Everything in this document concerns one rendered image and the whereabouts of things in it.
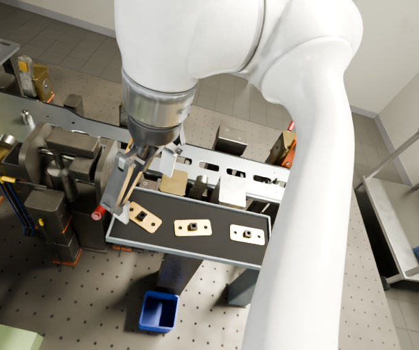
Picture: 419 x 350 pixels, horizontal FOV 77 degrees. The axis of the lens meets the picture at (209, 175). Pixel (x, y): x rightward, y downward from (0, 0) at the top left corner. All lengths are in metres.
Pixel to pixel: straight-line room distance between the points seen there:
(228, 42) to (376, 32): 3.42
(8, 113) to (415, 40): 3.70
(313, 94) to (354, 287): 1.18
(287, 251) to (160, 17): 0.21
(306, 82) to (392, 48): 3.54
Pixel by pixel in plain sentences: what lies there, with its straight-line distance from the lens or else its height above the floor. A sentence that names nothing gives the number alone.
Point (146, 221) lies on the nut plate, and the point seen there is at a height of 1.16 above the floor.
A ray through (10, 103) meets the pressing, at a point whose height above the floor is 1.00.
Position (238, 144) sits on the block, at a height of 1.02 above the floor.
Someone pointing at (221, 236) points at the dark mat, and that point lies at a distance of 0.63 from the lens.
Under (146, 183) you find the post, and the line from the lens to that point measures 0.74.
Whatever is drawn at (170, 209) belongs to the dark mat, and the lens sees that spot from 0.63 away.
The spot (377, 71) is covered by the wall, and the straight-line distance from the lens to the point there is 3.91.
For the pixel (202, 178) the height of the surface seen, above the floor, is 1.11.
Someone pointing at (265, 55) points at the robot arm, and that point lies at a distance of 0.31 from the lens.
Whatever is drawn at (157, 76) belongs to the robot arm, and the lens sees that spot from 0.29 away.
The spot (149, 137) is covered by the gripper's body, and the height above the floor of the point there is 1.45.
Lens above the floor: 1.70
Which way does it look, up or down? 49 degrees down
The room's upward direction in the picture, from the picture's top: 23 degrees clockwise
